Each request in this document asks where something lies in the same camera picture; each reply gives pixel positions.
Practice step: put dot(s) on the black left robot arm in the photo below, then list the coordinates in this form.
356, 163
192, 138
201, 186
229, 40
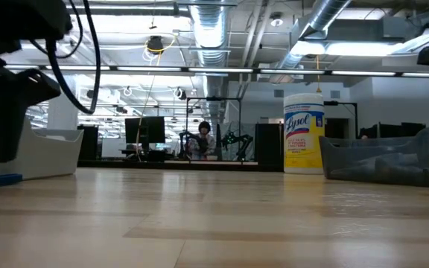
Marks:
13, 18

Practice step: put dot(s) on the black background robot arm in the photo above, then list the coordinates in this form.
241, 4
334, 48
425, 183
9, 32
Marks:
184, 143

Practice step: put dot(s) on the clear frosted plastic bin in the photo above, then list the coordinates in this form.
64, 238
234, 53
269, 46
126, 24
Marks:
50, 156

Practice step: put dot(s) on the narrow black cabinet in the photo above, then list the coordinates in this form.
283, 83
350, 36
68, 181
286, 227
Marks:
88, 143

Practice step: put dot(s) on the dark office furniture row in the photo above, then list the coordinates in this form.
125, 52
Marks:
389, 131

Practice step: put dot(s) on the black background monitor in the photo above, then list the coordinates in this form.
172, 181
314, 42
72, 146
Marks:
147, 130

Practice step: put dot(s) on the grey translucent plastic bin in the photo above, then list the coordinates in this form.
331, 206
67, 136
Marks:
341, 160

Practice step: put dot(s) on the Lysol wipes canister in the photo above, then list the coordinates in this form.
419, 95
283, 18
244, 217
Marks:
304, 141

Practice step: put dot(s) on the round ceiling detector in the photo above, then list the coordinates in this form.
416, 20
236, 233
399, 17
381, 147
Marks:
276, 20

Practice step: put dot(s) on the wide black cabinet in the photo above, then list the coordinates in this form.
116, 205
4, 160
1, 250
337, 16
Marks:
268, 145

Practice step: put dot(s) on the person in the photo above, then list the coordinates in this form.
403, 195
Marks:
204, 143

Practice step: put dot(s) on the long ceiling light strip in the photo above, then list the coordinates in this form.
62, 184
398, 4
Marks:
218, 70

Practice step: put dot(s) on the silver spiral ceiling duct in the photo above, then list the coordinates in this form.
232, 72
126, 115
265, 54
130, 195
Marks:
322, 15

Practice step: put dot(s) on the black ceiling camera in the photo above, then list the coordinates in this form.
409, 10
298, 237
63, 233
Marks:
155, 44

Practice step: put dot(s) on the black aluminium table frame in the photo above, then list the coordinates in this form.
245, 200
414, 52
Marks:
199, 166

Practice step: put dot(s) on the black background rig frame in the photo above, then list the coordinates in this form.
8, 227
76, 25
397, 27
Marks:
214, 98

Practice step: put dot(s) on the silver ribbed ceiling duct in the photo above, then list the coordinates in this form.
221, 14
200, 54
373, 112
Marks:
210, 30

